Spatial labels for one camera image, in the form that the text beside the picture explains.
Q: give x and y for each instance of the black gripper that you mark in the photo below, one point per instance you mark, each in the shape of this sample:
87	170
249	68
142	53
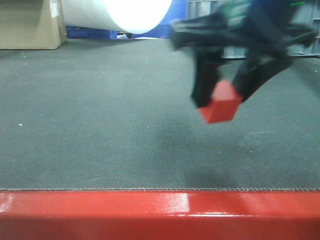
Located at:
264	27

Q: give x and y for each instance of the red magnetic block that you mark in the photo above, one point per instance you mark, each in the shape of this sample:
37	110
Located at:
223	105

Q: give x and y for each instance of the large white roll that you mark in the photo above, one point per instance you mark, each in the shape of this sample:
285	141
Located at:
130	16

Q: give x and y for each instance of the dark grey table mat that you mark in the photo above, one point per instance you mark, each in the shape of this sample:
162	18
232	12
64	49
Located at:
117	115

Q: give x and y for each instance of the cardboard box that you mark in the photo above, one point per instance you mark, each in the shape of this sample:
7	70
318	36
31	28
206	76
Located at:
32	25

